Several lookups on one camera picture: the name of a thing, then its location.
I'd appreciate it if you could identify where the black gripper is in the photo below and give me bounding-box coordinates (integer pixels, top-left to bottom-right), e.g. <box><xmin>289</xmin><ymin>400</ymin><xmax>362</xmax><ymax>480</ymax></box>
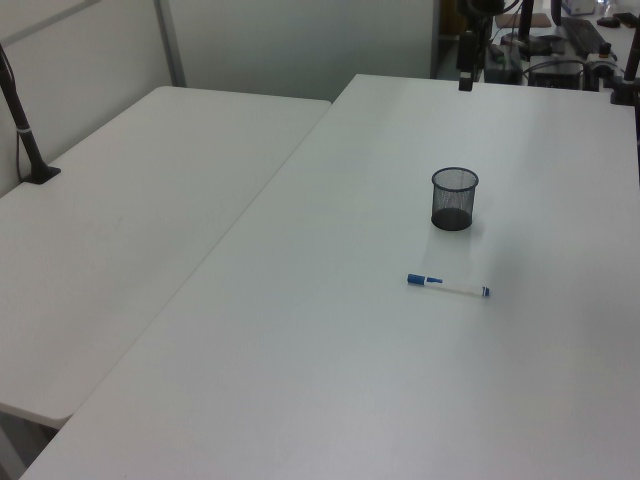
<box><xmin>457</xmin><ymin>0</ymin><xmax>506</xmax><ymax>93</ymax></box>

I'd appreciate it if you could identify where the blue and white marker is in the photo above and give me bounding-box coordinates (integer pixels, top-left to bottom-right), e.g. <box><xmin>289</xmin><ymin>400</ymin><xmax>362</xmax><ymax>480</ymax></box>
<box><xmin>406</xmin><ymin>272</ymin><xmax>491</xmax><ymax>300</ymax></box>

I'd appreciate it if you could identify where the black monitor stand pole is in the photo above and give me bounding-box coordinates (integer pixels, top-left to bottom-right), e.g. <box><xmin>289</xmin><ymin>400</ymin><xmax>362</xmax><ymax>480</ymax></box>
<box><xmin>517</xmin><ymin>0</ymin><xmax>534</xmax><ymax>40</ymax></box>

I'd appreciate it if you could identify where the brown mouse pad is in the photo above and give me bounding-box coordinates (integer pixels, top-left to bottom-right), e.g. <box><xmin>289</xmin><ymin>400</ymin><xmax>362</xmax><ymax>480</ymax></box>
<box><xmin>497</xmin><ymin>13</ymin><xmax>550</xmax><ymax>29</ymax></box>

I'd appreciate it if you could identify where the black electronics box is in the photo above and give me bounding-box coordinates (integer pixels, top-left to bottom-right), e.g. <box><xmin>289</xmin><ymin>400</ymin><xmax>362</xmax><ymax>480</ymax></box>
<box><xmin>528</xmin><ymin>54</ymin><xmax>587</xmax><ymax>89</ymax></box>

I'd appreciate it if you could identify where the black keyboard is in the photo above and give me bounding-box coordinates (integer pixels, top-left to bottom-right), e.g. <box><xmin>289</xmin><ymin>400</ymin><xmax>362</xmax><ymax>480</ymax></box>
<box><xmin>561</xmin><ymin>17</ymin><xmax>607</xmax><ymax>57</ymax></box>

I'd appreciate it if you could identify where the black mesh pen cup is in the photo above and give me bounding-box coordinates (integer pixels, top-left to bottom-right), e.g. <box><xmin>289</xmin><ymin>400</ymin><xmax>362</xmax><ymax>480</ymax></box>
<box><xmin>430</xmin><ymin>167</ymin><xmax>480</xmax><ymax>232</ymax></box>

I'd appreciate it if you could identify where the black clamp camera stand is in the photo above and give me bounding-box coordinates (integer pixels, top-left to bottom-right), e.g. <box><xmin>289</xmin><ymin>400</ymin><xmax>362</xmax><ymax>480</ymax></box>
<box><xmin>608</xmin><ymin>34</ymin><xmax>640</xmax><ymax>106</ymax></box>

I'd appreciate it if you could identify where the grey metal partition post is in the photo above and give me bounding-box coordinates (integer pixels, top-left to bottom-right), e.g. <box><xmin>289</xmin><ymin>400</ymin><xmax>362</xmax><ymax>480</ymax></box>
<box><xmin>153</xmin><ymin>0</ymin><xmax>187</xmax><ymax>89</ymax></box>

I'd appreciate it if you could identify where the black camera stand pole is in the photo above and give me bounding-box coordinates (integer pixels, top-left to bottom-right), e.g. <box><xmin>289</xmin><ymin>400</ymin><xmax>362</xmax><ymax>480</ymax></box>
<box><xmin>0</xmin><ymin>42</ymin><xmax>62</xmax><ymax>186</ymax></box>

